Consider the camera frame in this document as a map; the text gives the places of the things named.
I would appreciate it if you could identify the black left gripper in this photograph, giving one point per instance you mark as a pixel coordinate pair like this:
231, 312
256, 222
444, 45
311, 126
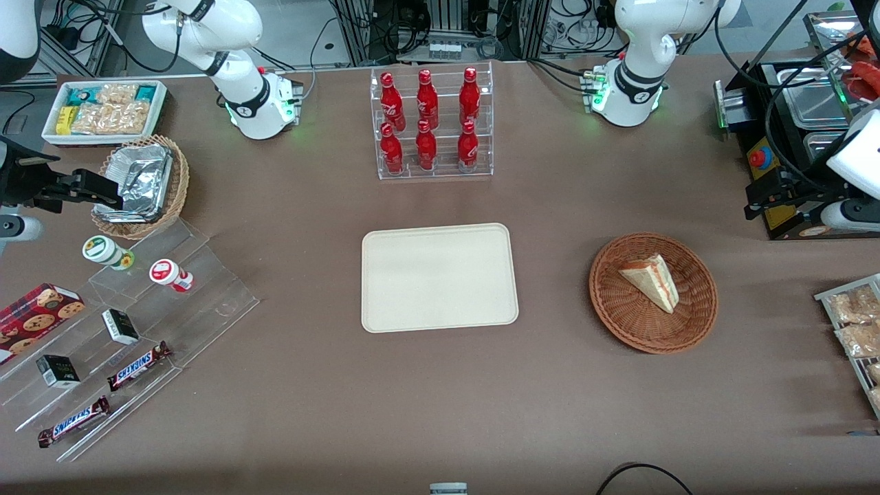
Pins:
806, 190

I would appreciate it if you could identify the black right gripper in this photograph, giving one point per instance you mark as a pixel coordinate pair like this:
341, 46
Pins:
19, 182

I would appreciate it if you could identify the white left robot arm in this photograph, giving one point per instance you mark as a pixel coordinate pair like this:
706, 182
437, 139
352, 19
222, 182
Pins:
636, 86

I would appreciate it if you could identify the aluminium foil tray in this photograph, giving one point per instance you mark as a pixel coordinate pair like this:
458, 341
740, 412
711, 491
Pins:
144, 179

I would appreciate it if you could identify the tray of bagged snacks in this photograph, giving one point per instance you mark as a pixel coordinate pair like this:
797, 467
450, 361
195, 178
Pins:
835, 292

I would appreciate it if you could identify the light tan wicker basket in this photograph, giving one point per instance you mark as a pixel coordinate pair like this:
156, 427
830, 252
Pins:
180, 182

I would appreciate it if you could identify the wrapped triangle sandwich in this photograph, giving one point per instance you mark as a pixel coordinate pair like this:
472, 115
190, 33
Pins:
653, 282

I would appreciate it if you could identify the steel tray with red food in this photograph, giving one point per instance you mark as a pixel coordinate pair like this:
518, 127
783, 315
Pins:
835, 34

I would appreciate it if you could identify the round brown wicker basket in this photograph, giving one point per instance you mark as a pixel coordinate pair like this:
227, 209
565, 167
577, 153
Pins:
639, 323

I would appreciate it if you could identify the beige plastic tray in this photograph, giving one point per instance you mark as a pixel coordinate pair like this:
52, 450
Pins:
440, 278

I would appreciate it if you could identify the red emergency stop button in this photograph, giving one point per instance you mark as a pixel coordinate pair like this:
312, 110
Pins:
760, 158

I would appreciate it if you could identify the green lid snack cup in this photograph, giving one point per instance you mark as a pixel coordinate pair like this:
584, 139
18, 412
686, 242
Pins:
103, 250

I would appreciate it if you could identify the stainless steel pan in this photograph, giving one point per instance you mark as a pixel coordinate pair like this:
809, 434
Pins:
821, 148
818, 103

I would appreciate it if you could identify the yellow snack pack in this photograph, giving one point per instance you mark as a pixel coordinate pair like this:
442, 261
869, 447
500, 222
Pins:
65, 120

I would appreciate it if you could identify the large clear cracker bag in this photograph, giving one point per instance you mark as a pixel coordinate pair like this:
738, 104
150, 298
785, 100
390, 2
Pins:
113, 118

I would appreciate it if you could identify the teal snack pack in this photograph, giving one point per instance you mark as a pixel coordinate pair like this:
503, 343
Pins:
146, 93
82, 95

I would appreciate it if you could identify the black food warmer unit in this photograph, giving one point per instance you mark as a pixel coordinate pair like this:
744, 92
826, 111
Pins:
763, 103

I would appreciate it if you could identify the small clear cracker bag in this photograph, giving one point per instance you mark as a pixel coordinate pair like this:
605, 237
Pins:
117, 93

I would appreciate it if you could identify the white rectangular plastic bin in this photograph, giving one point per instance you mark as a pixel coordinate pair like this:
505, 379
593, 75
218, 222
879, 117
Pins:
159, 113

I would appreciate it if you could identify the red lid snack cup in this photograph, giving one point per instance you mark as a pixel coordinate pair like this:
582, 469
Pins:
166, 272

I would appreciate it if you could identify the clear bag of snacks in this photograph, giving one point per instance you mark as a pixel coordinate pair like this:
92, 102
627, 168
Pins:
863, 340
856, 306

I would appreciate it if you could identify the red plaid cookie box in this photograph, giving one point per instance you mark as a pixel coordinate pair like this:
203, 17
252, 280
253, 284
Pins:
38, 317

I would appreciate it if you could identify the small black carton box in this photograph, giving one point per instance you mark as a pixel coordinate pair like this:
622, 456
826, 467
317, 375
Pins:
121, 327
58, 371

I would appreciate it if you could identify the clear acrylic stepped display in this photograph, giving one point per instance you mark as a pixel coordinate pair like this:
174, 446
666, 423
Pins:
206, 302

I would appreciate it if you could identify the Snickers chocolate bar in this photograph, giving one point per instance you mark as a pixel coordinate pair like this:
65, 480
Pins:
137, 366
73, 421

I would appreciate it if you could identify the red cola bottle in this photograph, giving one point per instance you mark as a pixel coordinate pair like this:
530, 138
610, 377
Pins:
391, 103
469, 100
392, 152
468, 148
426, 150
427, 102

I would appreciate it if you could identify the clear acrylic bottle rack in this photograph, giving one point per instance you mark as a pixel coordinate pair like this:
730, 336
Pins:
448, 137

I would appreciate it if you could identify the small grey device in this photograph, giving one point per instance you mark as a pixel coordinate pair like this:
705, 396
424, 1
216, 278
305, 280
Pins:
448, 489

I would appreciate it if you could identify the aluminium profile frame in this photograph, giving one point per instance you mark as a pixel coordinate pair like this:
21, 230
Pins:
447, 27

